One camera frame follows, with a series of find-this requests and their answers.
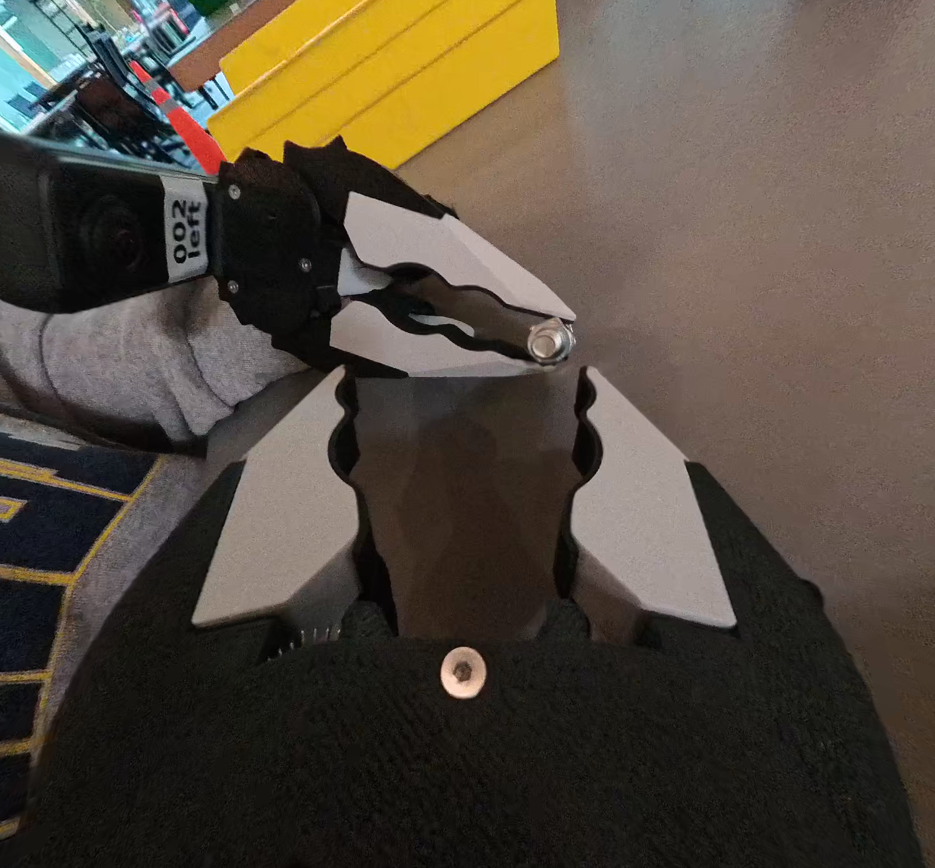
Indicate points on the orange traffic cone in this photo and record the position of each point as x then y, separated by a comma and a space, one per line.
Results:
191, 134

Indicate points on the person's left forearm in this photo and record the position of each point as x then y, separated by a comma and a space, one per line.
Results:
131, 364

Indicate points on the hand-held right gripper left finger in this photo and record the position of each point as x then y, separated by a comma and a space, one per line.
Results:
285, 517

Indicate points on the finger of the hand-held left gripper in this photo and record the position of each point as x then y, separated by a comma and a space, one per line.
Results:
438, 247
380, 349

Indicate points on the silver hex nut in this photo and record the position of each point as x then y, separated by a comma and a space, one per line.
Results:
567, 337

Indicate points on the silver bolt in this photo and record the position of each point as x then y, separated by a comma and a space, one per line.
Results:
544, 347

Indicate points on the yellow plastic bin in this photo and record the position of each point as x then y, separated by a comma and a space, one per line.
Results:
402, 50

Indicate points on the wooden edged table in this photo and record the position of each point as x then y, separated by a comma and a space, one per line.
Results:
219, 43

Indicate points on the black equipment stand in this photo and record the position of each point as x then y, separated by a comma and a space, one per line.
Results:
117, 108

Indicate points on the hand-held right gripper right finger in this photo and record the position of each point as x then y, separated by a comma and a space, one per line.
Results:
643, 525

